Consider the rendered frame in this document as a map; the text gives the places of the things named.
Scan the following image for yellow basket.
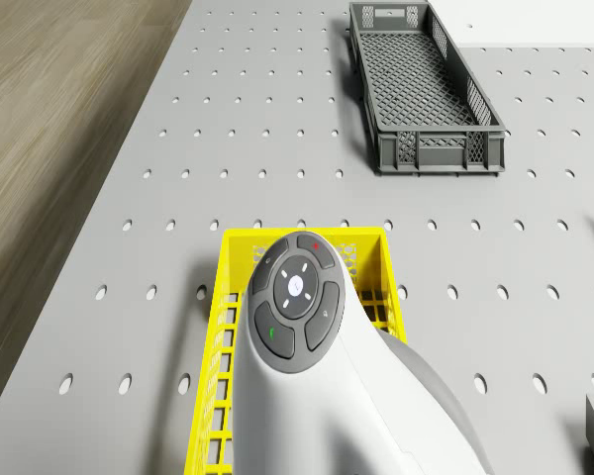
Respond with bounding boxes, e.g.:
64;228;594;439
183;226;409;475

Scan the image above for dark grey basket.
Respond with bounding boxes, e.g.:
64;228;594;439
347;1;508;177

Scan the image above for white board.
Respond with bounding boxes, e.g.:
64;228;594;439
427;0;594;49

